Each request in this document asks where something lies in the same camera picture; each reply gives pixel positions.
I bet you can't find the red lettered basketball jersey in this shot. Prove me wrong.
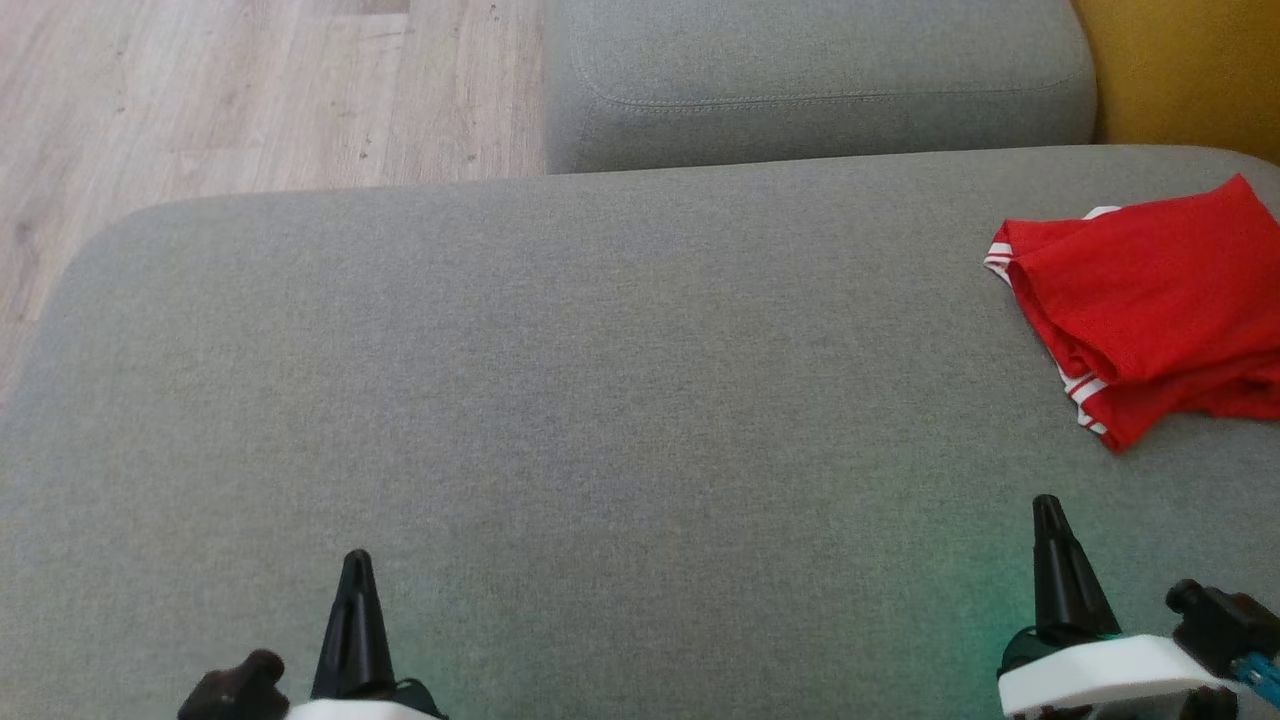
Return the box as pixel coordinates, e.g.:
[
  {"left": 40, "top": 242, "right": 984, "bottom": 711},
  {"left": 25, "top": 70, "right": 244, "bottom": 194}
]
[{"left": 984, "top": 173, "right": 1280, "bottom": 453}]

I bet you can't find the blue cable connector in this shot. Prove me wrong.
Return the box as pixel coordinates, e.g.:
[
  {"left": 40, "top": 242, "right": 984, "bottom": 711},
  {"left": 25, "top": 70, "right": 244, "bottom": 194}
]
[{"left": 1235, "top": 652, "right": 1280, "bottom": 701}]

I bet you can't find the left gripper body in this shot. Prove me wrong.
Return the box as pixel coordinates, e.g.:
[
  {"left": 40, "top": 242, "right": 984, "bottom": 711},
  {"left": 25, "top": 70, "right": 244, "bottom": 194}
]
[{"left": 178, "top": 650, "right": 446, "bottom": 720}]

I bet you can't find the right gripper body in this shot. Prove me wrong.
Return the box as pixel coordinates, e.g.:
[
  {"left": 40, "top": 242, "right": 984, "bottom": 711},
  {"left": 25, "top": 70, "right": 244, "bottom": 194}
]
[{"left": 998, "top": 578, "right": 1280, "bottom": 720}]

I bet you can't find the grey sofa cushion with seam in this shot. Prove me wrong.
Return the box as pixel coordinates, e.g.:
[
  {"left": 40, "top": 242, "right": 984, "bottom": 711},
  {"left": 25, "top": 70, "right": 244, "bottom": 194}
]
[{"left": 543, "top": 0, "right": 1098, "bottom": 176}]

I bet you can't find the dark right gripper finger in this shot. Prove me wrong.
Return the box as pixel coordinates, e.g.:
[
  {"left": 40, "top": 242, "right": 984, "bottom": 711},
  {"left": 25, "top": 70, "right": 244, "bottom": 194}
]
[{"left": 1030, "top": 494, "right": 1121, "bottom": 646}]

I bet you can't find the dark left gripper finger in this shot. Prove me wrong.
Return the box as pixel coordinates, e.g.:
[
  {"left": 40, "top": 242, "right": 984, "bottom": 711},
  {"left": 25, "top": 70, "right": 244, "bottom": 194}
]
[{"left": 310, "top": 549, "right": 396, "bottom": 701}]

